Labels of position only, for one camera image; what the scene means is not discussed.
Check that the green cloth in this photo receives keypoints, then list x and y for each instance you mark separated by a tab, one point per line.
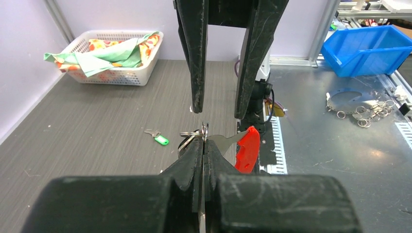
103	58

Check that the blue plastic bin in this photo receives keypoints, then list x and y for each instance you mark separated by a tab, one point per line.
366	51

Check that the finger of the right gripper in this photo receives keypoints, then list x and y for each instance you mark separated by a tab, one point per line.
263	19
192	18

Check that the key with black tag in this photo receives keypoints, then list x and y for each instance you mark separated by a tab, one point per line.
188	138

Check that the red handled metal keyring holder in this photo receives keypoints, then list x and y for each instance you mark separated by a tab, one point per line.
248	142

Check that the white plastic basket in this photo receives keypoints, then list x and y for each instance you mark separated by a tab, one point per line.
120	57

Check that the white slotted cable duct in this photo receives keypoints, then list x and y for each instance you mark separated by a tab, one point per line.
276	144

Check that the aluminium rail frame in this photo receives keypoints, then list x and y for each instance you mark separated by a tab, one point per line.
304	25

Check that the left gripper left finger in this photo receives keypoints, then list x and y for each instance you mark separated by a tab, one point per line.
168	202

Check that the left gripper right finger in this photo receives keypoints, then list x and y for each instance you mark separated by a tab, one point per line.
265	203

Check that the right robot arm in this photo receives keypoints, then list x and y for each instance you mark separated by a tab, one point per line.
232	13

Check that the key with green tag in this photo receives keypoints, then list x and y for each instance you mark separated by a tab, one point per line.
156	135

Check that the orange patterned cloth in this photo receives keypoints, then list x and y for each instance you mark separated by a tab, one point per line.
141	45

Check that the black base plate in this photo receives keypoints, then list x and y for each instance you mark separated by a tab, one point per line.
256	168

